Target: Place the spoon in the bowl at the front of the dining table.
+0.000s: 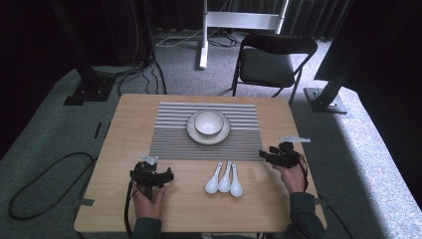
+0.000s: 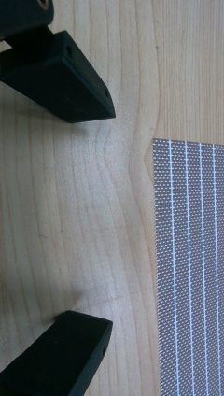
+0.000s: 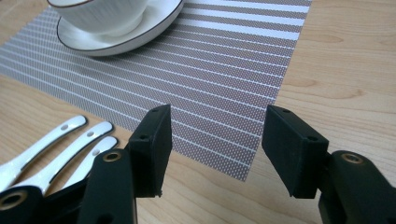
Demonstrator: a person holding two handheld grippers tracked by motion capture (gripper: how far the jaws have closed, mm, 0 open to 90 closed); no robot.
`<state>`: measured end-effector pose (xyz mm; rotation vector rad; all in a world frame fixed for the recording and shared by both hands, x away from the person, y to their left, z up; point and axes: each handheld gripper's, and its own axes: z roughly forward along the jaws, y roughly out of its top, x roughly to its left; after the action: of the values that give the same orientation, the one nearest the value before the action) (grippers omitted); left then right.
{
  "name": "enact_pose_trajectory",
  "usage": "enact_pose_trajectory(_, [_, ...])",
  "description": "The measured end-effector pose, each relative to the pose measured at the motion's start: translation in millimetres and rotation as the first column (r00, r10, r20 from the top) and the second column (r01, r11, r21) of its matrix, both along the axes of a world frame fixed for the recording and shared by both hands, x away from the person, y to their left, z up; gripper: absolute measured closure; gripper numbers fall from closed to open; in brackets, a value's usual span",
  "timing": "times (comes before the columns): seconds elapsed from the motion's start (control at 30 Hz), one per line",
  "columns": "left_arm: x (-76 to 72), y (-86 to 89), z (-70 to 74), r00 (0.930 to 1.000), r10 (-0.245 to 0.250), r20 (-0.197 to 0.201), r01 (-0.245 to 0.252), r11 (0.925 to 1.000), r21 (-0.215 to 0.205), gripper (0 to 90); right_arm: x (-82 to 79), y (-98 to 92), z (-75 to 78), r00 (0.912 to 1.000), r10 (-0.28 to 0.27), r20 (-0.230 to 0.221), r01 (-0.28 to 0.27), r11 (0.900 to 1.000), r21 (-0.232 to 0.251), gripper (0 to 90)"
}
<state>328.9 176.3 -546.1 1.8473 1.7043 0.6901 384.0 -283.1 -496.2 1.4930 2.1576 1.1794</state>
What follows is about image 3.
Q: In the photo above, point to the white saucer with dark rim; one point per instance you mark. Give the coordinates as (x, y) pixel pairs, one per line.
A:
(102, 43)

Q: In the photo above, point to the white ceramic spoon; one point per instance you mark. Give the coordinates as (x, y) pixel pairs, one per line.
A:
(67, 158)
(90, 158)
(34, 154)

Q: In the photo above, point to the white cup with dark rim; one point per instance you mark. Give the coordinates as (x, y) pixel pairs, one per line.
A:
(102, 15)

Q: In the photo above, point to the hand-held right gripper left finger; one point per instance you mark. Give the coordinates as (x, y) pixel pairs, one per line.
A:
(151, 152)

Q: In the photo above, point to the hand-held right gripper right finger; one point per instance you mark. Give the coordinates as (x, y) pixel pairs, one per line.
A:
(294, 152)

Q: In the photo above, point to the striped woven placemat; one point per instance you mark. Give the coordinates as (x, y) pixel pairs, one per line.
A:
(199, 84)

